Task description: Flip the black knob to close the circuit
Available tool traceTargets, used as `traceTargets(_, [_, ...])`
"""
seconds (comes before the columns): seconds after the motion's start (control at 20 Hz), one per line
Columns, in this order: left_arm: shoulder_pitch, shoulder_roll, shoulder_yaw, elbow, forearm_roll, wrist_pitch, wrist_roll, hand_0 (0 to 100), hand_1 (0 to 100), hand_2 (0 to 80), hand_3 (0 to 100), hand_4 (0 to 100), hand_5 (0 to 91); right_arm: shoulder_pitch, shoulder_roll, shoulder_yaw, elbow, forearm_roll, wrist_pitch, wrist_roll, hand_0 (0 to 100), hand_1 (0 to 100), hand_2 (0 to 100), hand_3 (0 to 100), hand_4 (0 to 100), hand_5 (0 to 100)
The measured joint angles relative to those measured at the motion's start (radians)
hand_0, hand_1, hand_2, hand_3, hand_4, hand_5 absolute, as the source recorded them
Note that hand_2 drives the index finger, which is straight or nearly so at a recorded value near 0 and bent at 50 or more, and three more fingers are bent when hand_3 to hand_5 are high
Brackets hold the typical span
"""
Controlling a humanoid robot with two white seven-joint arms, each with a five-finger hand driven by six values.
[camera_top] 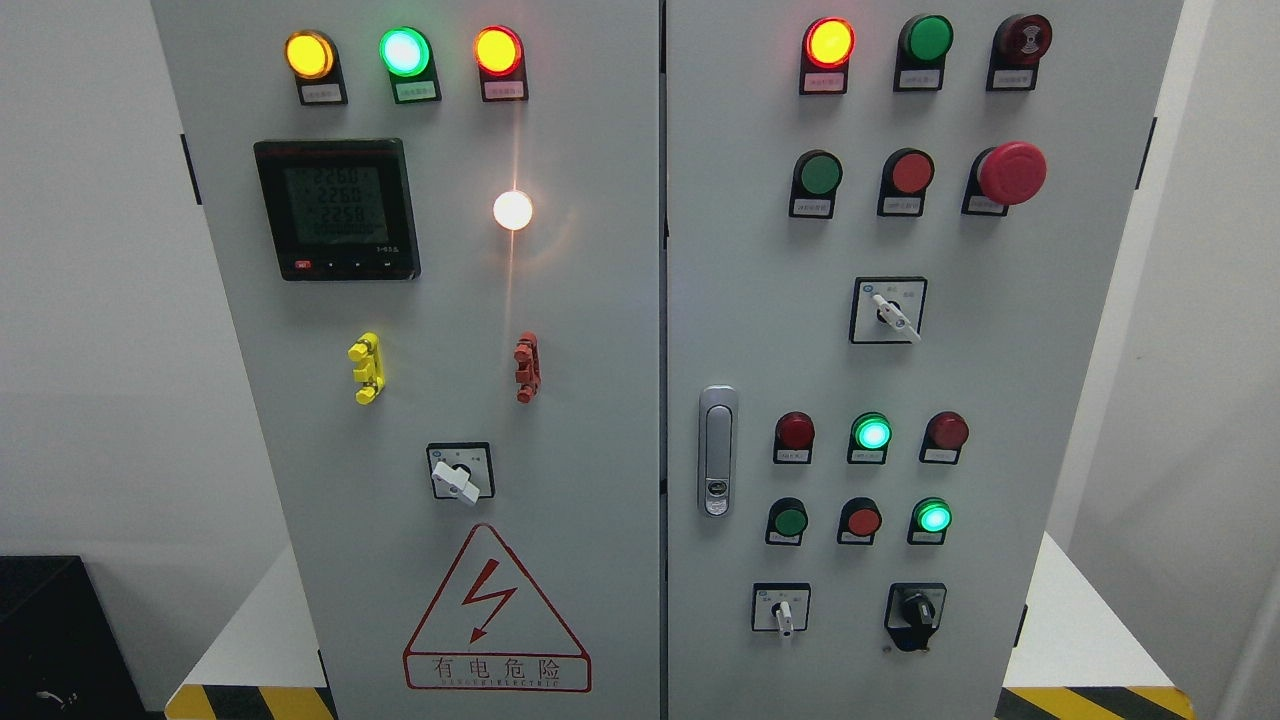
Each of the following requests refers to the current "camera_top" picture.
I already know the black rotary knob switch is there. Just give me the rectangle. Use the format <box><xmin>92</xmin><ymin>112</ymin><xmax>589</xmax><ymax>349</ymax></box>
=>
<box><xmin>884</xmin><ymin>582</ymin><xmax>947</xmax><ymax>652</ymax></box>

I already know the red terminal block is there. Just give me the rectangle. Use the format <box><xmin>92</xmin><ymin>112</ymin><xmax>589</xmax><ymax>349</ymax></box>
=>
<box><xmin>513</xmin><ymin>332</ymin><xmax>541</xmax><ymax>404</ymax></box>

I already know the dark red indicator lower left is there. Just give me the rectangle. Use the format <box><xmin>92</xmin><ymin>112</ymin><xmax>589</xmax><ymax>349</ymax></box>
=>
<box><xmin>773</xmin><ymin>411</ymin><xmax>817</xmax><ymax>464</ymax></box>

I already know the white lit indicator lamp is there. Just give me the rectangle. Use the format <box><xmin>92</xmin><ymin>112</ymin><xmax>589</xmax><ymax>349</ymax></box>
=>
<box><xmin>492</xmin><ymin>190</ymin><xmax>534</xmax><ymax>232</ymax></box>

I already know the green push button lower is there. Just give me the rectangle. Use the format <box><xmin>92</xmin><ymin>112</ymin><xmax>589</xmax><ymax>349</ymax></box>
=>
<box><xmin>765</xmin><ymin>497</ymin><xmax>809</xmax><ymax>546</ymax></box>

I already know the green push button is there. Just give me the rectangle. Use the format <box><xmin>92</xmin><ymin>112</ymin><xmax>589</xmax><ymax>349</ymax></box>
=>
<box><xmin>788</xmin><ymin>149</ymin><xmax>844</xmax><ymax>220</ymax></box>
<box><xmin>765</xmin><ymin>497</ymin><xmax>809</xmax><ymax>546</ymax></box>

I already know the green lit indicator lower middle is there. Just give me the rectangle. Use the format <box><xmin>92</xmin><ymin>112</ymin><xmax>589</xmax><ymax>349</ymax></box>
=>
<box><xmin>847</xmin><ymin>413</ymin><xmax>893</xmax><ymax>465</ymax></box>

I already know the left grey cabinet door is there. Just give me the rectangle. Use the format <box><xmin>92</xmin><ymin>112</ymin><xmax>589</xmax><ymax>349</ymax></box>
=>
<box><xmin>154</xmin><ymin>1</ymin><xmax>662</xmax><ymax>719</ymax></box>

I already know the grey cabinet door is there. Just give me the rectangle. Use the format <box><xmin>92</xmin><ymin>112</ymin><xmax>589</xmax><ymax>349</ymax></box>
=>
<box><xmin>154</xmin><ymin>1</ymin><xmax>662</xmax><ymax>719</ymax></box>
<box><xmin>666</xmin><ymin>1</ymin><xmax>1183</xmax><ymax>719</ymax></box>

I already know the green push button upper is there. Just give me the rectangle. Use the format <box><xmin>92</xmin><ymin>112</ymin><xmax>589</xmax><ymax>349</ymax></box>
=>
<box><xmin>788</xmin><ymin>149</ymin><xmax>844</xmax><ymax>220</ymax></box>

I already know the red push button lower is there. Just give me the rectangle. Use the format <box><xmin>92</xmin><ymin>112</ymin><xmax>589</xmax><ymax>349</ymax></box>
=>
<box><xmin>837</xmin><ymin>497</ymin><xmax>883</xmax><ymax>546</ymax></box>

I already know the red push button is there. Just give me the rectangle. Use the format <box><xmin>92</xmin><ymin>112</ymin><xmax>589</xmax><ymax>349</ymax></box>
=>
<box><xmin>877</xmin><ymin>147</ymin><xmax>934</xmax><ymax>217</ymax></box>
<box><xmin>837</xmin><ymin>497</ymin><xmax>883</xmax><ymax>546</ymax></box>

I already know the yellow terminal block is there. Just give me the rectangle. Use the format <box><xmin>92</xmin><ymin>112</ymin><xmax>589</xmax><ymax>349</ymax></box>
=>
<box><xmin>347</xmin><ymin>332</ymin><xmax>385</xmax><ymax>405</ymax></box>

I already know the right grey cabinet door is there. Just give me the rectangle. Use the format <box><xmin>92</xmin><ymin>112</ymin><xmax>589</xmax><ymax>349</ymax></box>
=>
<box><xmin>666</xmin><ymin>1</ymin><xmax>1183</xmax><ymax>719</ymax></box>

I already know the red electrical hazard warning sticker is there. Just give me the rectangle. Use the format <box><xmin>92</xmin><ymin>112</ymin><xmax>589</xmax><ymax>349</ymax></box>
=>
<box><xmin>403</xmin><ymin>523</ymin><xmax>593</xmax><ymax>693</ymax></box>

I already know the red indicator lower right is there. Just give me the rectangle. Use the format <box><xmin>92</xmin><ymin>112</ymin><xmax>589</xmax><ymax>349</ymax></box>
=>
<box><xmin>919</xmin><ymin>411</ymin><xmax>970</xmax><ymax>465</ymax></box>

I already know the red push button upper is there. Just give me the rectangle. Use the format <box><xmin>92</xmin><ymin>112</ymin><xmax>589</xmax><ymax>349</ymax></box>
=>
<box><xmin>877</xmin><ymin>147</ymin><xmax>934</xmax><ymax>217</ymax></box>

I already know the green indicator light bottom right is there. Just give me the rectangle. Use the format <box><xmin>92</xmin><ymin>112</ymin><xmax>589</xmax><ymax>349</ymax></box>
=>
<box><xmin>908</xmin><ymin>497</ymin><xmax>954</xmax><ymax>546</ymax></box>

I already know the green indicator light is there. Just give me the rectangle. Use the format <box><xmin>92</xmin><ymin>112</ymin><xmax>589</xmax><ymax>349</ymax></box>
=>
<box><xmin>908</xmin><ymin>497</ymin><xmax>954</xmax><ymax>546</ymax></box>
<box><xmin>379</xmin><ymin>26</ymin><xmax>442</xmax><ymax>104</ymax></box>
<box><xmin>893</xmin><ymin>14</ymin><xmax>954</xmax><ymax>92</ymax></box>

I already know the red indicator light top left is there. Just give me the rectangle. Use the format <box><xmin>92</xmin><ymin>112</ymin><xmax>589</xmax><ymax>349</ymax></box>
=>
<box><xmin>474</xmin><ymin>26</ymin><xmax>529</xmax><ymax>102</ymax></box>

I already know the black digital power meter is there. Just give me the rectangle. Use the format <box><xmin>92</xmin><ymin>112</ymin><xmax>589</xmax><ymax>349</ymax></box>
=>
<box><xmin>253</xmin><ymin>138</ymin><xmax>420</xmax><ymax>282</ymax></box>

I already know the red lit indicator top right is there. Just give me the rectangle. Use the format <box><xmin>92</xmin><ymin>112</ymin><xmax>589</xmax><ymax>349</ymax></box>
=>
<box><xmin>799</xmin><ymin>15</ymin><xmax>858</xmax><ymax>96</ymax></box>

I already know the green indicator light top left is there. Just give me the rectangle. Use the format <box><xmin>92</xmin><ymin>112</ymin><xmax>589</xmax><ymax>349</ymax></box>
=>
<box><xmin>379</xmin><ymin>26</ymin><xmax>442</xmax><ymax>104</ymax></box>

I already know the red emergency stop button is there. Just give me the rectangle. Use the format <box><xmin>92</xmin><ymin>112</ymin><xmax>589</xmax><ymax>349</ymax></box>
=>
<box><xmin>961</xmin><ymin>141</ymin><xmax>1048</xmax><ymax>217</ymax></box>

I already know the green indicator light top right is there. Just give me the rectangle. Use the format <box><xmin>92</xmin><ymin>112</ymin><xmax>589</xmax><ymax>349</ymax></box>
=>
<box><xmin>893</xmin><ymin>14</ymin><xmax>954</xmax><ymax>92</ymax></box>

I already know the yellow indicator light top left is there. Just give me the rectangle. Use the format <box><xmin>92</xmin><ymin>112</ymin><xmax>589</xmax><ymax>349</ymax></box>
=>
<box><xmin>283</xmin><ymin>29</ymin><xmax>348</xmax><ymax>106</ymax></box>

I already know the white platform with hazard stripes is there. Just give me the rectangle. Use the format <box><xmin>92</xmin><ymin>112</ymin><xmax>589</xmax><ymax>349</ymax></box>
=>
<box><xmin>165</xmin><ymin>537</ymin><xmax>1196</xmax><ymax>719</ymax></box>

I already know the black box bottom left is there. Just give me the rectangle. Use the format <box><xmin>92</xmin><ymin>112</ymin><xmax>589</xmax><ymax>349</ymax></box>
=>
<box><xmin>1</xmin><ymin>556</ymin><xmax>147</xmax><ymax>719</ymax></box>

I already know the silver cabinet door handle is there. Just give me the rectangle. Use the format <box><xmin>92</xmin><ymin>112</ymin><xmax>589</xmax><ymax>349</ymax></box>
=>
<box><xmin>698</xmin><ymin>386</ymin><xmax>739</xmax><ymax>518</ymax></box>

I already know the white selector switch left door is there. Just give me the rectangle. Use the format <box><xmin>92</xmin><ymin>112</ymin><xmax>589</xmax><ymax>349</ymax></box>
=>
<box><xmin>425</xmin><ymin>441</ymin><xmax>497</xmax><ymax>507</ymax></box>

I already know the white selector switch upper right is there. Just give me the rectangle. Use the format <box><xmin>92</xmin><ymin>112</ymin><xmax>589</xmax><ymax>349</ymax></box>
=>
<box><xmin>849</xmin><ymin>275</ymin><xmax>928</xmax><ymax>345</ymax></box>

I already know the white selector switch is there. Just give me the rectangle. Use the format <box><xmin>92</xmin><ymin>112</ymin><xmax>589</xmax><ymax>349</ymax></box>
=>
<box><xmin>849</xmin><ymin>275</ymin><xmax>928</xmax><ymax>345</ymax></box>
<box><xmin>751</xmin><ymin>582</ymin><xmax>812</xmax><ymax>639</ymax></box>

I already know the white selector switch bottom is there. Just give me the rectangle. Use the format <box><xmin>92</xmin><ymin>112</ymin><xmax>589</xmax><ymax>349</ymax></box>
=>
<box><xmin>751</xmin><ymin>582</ymin><xmax>812</xmax><ymax>639</ymax></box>

